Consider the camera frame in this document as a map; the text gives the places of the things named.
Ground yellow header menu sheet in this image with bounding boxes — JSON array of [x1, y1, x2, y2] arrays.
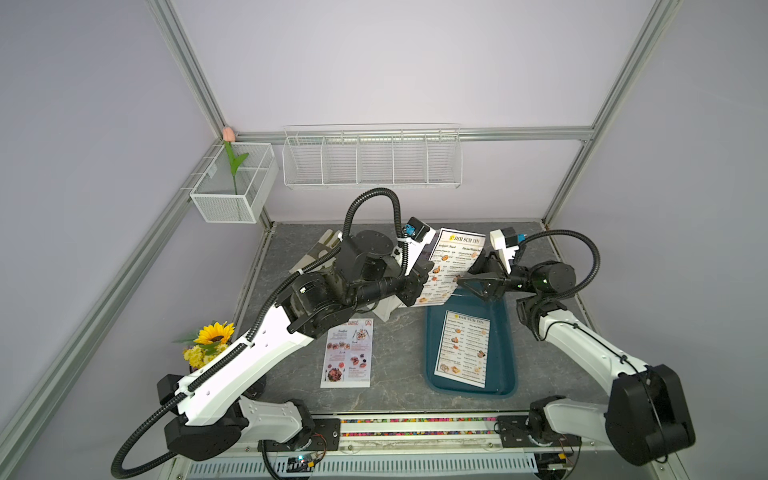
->
[[414, 228, 486, 307], [434, 310, 491, 388]]

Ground red special menu sheet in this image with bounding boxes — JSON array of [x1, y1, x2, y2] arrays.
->
[[320, 318, 374, 389]]

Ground teal plastic tray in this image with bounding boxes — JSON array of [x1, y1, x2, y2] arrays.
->
[[425, 288, 518, 399]]

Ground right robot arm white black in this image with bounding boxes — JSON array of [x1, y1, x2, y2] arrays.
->
[[458, 227, 696, 466]]

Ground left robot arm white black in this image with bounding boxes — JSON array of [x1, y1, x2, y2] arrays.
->
[[111, 187, 436, 479]]

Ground yellow sunflower bouquet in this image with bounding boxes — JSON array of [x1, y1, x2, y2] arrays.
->
[[174, 322, 235, 372]]

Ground pink artificial tulip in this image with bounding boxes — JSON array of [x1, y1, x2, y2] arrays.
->
[[222, 126, 249, 195]]

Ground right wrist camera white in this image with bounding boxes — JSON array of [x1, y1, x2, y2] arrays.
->
[[489, 227, 525, 275]]

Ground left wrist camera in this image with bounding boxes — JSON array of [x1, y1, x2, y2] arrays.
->
[[403, 217, 436, 254]]

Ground white wire wall rack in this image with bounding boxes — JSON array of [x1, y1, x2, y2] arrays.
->
[[282, 123, 463, 189]]

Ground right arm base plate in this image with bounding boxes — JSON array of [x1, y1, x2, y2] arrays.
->
[[494, 414, 581, 449]]

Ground aluminium front rail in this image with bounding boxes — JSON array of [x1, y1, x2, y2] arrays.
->
[[157, 411, 687, 479]]

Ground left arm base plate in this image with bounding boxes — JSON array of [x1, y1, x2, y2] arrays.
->
[[258, 417, 341, 453]]

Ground white mesh wall basket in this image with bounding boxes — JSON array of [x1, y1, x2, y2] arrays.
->
[[190, 142, 279, 224]]

